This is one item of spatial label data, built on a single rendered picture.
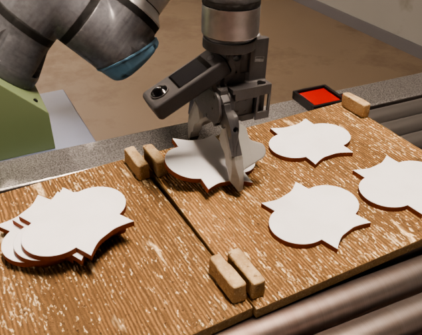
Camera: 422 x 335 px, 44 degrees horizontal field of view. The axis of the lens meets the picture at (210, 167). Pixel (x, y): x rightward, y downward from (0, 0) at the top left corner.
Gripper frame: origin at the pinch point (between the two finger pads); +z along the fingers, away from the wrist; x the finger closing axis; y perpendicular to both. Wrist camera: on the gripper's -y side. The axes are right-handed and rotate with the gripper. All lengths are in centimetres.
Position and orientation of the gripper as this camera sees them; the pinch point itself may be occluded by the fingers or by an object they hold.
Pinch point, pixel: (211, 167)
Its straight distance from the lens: 78.8
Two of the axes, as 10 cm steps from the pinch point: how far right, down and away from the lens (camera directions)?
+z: -0.3, 8.4, 5.4
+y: 8.9, -2.3, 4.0
